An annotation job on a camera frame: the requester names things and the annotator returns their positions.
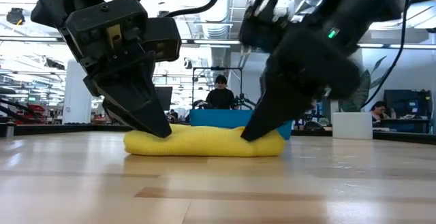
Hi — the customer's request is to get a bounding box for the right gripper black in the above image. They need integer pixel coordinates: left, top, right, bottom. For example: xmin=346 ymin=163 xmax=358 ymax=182
xmin=240 ymin=28 xmax=362 ymax=142

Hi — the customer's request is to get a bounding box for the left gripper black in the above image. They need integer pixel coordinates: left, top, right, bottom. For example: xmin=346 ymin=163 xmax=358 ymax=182
xmin=59 ymin=0 xmax=173 ymax=139

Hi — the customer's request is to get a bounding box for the teal plastic basket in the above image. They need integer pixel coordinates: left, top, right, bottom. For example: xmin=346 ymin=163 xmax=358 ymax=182
xmin=189 ymin=109 xmax=293 ymax=140

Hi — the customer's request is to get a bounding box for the yellow microfiber towel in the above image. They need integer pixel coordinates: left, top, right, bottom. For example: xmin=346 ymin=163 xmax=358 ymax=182
xmin=123 ymin=123 xmax=286 ymax=158

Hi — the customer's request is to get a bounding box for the black computer monitor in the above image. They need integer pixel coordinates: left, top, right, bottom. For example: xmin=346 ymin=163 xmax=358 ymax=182
xmin=155 ymin=86 xmax=174 ymax=112

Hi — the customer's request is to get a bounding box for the white pillar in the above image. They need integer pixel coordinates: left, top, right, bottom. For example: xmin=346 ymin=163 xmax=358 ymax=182
xmin=62 ymin=59 xmax=93 ymax=125

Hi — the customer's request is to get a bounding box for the snake plant in white pot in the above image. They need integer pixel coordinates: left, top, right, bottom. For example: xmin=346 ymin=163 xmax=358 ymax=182
xmin=332 ymin=56 xmax=389 ymax=140

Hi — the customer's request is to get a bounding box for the ceiling light strip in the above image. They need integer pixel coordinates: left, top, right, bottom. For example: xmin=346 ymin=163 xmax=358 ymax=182
xmin=180 ymin=39 xmax=241 ymax=46
xmin=357 ymin=42 xmax=436 ymax=50

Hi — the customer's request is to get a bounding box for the red storage shelf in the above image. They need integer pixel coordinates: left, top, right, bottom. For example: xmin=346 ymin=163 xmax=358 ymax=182
xmin=15 ymin=103 xmax=47 ymax=125

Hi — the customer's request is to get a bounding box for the black round ceiling device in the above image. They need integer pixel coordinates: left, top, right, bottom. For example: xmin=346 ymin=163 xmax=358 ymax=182
xmin=5 ymin=7 xmax=26 ymax=26

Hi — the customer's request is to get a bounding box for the black pole frame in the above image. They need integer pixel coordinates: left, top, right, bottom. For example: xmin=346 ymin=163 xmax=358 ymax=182
xmin=191 ymin=66 xmax=245 ymax=111

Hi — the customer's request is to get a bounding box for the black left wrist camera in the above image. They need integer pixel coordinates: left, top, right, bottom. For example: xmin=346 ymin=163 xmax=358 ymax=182
xmin=142 ymin=16 xmax=183 ymax=63

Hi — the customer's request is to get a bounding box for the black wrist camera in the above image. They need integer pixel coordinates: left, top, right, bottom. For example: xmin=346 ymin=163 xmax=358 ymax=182
xmin=238 ymin=0 xmax=297 ymax=53
xmin=142 ymin=16 xmax=183 ymax=63

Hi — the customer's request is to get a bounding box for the black aluminium table frame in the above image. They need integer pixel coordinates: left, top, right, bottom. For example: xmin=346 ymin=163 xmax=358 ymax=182
xmin=0 ymin=123 xmax=436 ymax=146

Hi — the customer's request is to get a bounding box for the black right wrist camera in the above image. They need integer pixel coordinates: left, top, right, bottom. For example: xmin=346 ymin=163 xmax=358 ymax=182
xmin=238 ymin=0 xmax=297 ymax=53

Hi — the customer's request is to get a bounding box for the silver ceiling air duct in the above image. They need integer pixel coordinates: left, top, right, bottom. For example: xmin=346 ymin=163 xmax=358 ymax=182
xmin=193 ymin=0 xmax=239 ymax=68

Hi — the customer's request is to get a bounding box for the black hanging cable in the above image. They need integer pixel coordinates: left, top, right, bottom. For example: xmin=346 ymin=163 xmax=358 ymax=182
xmin=360 ymin=0 xmax=414 ymax=110

